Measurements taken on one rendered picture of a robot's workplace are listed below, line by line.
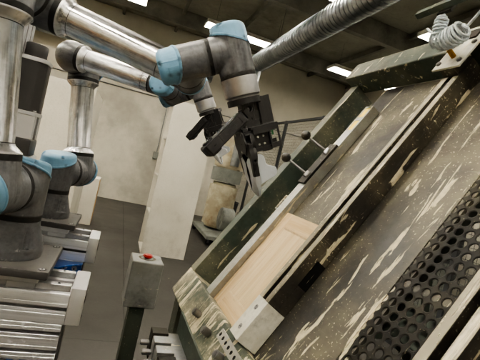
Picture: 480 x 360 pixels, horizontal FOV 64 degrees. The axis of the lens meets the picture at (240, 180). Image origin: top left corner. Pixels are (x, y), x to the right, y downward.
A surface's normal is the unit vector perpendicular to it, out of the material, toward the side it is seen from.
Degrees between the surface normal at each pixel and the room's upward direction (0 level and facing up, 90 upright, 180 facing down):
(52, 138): 90
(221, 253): 90
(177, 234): 90
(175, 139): 90
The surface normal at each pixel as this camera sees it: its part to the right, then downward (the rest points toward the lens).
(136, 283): 0.32, 0.10
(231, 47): 0.10, 0.15
